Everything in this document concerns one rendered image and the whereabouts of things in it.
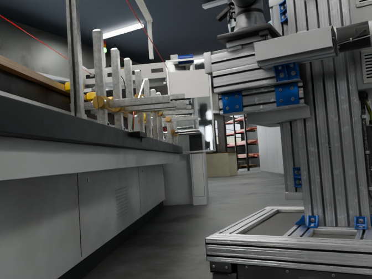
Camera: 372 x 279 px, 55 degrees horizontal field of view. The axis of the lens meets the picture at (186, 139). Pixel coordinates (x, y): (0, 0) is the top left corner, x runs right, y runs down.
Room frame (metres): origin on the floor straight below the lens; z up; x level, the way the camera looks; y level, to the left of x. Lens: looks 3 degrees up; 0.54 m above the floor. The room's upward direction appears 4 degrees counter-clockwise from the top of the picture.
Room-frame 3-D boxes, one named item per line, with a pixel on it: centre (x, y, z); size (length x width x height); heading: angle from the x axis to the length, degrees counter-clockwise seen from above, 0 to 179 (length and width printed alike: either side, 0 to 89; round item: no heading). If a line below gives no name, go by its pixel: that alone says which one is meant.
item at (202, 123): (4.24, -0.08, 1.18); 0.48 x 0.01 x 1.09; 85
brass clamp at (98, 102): (1.52, 0.34, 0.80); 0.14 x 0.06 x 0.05; 175
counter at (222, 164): (11.09, -0.45, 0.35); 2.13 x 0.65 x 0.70; 61
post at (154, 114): (2.74, 0.23, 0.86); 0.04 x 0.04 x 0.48; 85
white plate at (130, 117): (1.97, 0.28, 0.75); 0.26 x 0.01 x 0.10; 175
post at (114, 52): (1.75, 0.32, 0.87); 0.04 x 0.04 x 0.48; 85
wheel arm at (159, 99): (1.53, 0.27, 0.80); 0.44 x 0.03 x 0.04; 85
